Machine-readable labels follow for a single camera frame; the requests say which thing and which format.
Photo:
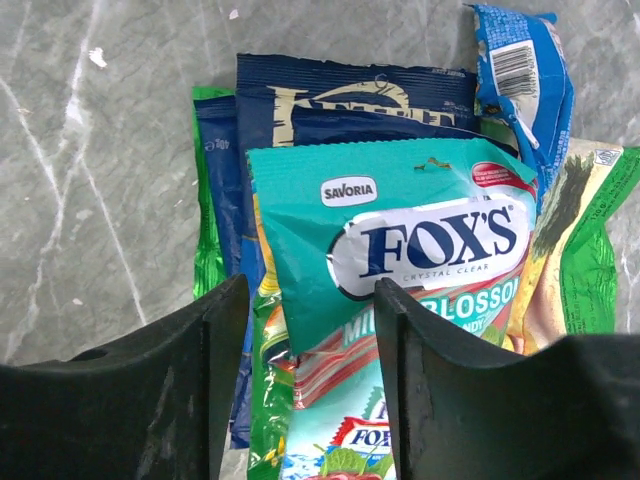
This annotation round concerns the blue white snack bag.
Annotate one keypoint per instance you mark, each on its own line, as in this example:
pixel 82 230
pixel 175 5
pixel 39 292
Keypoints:
pixel 222 250

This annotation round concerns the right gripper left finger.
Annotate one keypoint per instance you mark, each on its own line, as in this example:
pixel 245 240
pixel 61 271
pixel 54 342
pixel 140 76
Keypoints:
pixel 153 404

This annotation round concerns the yellow green snack bag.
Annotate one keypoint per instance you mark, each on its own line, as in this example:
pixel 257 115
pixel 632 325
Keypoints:
pixel 273 375

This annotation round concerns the blue Burts sea salt bag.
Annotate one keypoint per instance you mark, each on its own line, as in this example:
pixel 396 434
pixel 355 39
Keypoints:
pixel 317 126

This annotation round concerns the green Fox's biscuit packet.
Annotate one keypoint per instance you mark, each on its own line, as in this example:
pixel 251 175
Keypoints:
pixel 448 220

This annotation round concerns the blue kettle potato chips bag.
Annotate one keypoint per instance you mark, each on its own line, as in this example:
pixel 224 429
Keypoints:
pixel 270 87

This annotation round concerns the blue cookie snack pack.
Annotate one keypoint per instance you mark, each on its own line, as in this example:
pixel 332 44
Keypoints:
pixel 523 81

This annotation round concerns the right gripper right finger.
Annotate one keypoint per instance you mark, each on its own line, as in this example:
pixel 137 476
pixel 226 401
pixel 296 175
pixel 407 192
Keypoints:
pixel 462 408

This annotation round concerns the green cassava chips bag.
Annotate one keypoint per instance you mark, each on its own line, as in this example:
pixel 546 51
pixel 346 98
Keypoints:
pixel 571 281

